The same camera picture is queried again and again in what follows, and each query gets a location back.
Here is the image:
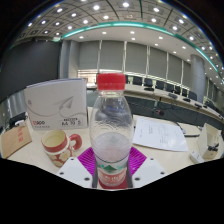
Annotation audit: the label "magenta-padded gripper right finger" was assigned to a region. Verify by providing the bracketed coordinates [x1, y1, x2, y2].
[126, 146, 167, 189]

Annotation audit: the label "red white flowered mug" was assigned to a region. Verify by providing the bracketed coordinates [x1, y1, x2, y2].
[41, 129, 83, 168]

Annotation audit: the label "clear red-capped water bottle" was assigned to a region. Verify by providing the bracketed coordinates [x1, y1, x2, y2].
[89, 73, 135, 191]

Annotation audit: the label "white paper ream package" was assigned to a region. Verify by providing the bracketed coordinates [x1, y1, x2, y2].
[23, 78, 88, 131]

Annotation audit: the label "brown kraft envelope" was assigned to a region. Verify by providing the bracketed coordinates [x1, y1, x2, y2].
[0, 123, 33, 159]

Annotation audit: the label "black stapler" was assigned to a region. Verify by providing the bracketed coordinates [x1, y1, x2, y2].
[207, 143, 220, 153]

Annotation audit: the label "long curved conference desk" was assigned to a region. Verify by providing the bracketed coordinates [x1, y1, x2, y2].
[86, 83, 224, 124]

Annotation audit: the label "recessed ceiling lights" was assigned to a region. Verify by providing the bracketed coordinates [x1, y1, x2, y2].
[19, 0, 224, 78]

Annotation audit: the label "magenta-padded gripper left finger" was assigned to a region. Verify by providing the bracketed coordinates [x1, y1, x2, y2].
[56, 146, 98, 189]

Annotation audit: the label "white printed paper sheets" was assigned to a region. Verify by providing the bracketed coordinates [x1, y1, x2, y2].
[132, 116, 190, 153]

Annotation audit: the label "black desk device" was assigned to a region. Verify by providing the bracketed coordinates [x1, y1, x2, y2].
[8, 111, 28, 129]

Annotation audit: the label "black desk microphones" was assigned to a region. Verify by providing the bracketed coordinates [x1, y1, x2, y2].
[143, 86, 224, 118]

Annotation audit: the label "row of black office chairs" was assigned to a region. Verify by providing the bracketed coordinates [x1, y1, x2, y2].
[124, 74, 201, 101]

